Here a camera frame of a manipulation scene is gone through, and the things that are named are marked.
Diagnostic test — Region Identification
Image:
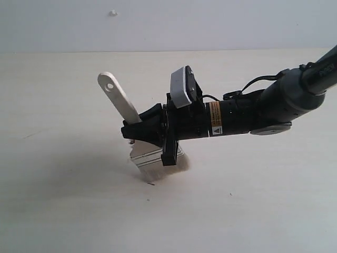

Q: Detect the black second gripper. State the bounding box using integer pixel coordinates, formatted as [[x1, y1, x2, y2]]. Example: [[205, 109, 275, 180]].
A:
[[121, 93, 224, 166]]

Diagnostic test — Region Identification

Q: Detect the white wooden paint brush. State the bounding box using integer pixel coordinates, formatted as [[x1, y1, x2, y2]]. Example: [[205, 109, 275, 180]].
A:
[[97, 72, 190, 183]]

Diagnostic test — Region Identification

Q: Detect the black second robot arm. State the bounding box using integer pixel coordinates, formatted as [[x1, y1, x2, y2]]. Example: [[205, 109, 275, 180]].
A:
[[121, 48, 336, 166]]

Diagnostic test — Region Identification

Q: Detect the small white wall hook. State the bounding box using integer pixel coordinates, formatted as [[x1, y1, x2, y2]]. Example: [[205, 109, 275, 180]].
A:
[[108, 9, 118, 17]]

